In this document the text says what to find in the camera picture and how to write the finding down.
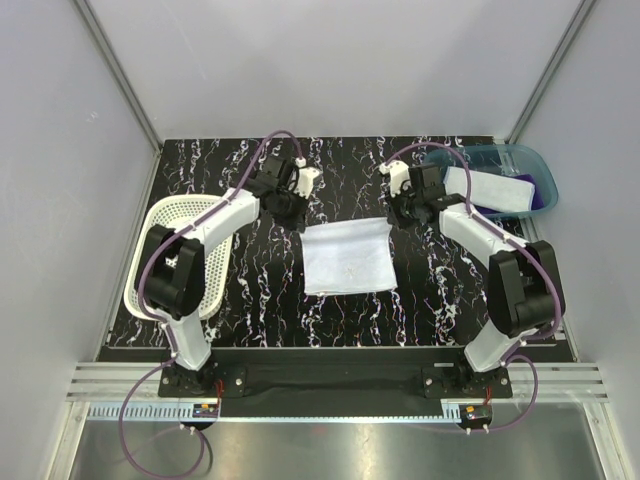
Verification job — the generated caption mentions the light blue towel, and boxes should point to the light blue towel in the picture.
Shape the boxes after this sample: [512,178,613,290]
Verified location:
[443,167,535,213]

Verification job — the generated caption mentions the pale lavender towel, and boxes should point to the pale lavender towel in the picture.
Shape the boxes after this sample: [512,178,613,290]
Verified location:
[300,217,397,297]

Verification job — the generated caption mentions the purple towel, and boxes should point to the purple towel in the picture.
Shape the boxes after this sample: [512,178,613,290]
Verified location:
[471,172,541,213]

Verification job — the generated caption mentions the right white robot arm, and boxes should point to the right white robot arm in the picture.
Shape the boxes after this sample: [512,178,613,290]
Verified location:
[379,160,566,397]

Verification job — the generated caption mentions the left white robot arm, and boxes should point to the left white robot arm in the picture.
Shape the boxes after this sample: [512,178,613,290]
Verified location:
[130,157,321,396]

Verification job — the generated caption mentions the teal transparent plastic tray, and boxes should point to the teal transparent plastic tray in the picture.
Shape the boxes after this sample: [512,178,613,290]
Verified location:
[422,143,560,224]

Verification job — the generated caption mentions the white plastic basket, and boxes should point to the white plastic basket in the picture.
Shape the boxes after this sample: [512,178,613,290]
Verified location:
[122,194,234,321]

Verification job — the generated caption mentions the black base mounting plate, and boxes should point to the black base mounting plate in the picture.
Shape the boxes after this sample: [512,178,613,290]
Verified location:
[158,347,513,421]

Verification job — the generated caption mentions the right connector box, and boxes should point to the right connector box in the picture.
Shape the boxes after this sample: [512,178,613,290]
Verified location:
[461,404,493,424]

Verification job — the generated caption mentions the connector box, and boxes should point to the connector box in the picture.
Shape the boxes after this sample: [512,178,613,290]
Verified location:
[192,403,220,419]
[461,404,493,424]

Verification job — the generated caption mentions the left connector box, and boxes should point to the left connector box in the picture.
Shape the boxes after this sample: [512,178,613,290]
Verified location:
[192,403,220,419]

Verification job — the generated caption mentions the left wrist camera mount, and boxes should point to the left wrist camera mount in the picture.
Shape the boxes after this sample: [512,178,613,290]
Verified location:
[293,157,322,199]

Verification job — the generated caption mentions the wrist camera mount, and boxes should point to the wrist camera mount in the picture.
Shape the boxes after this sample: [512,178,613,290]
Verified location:
[378,160,411,198]
[293,157,322,199]

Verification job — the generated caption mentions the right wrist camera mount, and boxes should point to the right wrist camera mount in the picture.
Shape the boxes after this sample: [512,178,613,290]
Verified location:
[378,160,411,198]

